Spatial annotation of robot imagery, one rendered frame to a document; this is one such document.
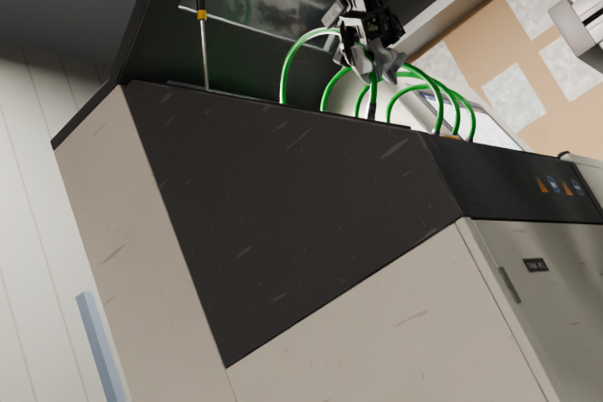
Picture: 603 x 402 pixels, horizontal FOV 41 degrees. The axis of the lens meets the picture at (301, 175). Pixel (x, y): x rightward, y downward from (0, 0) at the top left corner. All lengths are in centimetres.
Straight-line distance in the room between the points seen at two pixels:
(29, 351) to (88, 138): 116
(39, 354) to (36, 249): 42
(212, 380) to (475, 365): 56
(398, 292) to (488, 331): 16
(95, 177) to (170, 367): 47
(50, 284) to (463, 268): 205
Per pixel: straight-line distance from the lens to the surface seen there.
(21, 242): 310
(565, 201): 173
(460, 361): 129
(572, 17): 127
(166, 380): 171
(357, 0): 156
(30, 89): 361
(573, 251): 160
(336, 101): 229
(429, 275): 130
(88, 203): 189
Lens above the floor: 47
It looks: 22 degrees up
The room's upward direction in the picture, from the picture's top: 24 degrees counter-clockwise
